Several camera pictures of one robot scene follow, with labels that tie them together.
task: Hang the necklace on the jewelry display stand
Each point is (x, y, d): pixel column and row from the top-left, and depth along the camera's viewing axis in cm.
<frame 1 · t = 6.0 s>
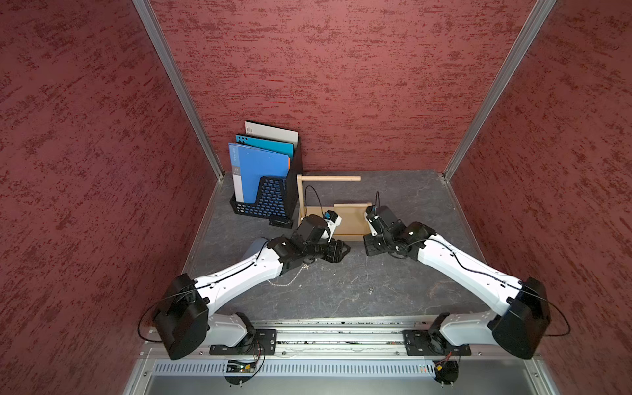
left hand: (342, 252, 78), fingers open
right hand: (369, 247, 81), fingers closed
black mesh file holder: (278, 198, 94), point 16 cm above the table
blue folder: (248, 165, 90), point 27 cm above the table
teal folder: (264, 144, 94), point 29 cm above the table
white grey folder: (269, 132, 100), point 28 cm above the table

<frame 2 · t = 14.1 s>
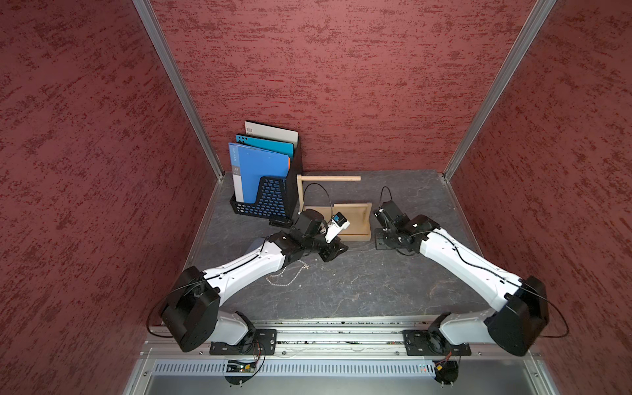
left hand: (340, 247, 80), fingers open
right hand: (382, 243, 81), fingers closed
the named things where they were.

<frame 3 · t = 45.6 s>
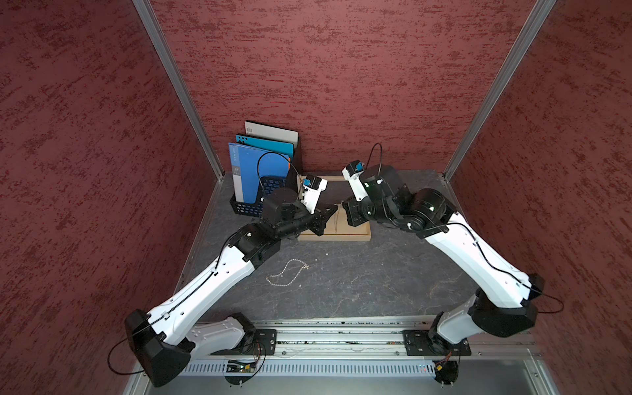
left hand: (334, 212, 66), fingers closed
right hand: (345, 210, 65), fingers closed
the named things where they were.

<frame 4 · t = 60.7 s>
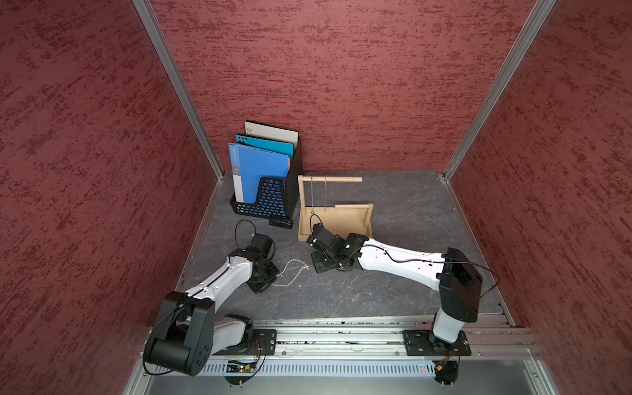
left hand: (273, 285, 86), fingers closed
right hand: (320, 265, 82), fingers open
wooden jewelry display stand: (342, 220, 107), on the table
black stapler: (284, 223, 102), point 3 cm above the table
the other named things where they were.

